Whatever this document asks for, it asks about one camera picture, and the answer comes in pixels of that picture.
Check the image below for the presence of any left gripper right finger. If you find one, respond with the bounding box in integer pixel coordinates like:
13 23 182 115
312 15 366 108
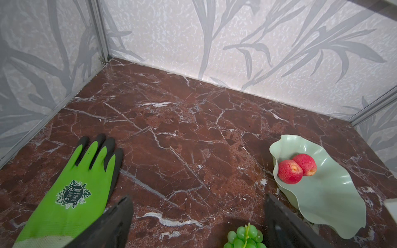
264 194 332 248

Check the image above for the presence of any red fake apple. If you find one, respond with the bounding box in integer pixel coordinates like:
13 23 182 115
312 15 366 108
293 154 317 176

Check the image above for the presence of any green fake grape bunch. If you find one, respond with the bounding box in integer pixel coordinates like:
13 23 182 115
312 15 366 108
223 223 267 248

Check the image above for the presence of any green black work glove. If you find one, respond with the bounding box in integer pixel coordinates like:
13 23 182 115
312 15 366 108
13 133 124 248

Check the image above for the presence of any light green wavy fruit bowl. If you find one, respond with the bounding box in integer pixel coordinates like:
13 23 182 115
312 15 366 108
269 135 367 239

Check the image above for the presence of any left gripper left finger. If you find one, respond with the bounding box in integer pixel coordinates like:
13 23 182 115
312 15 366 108
66 195 134 248

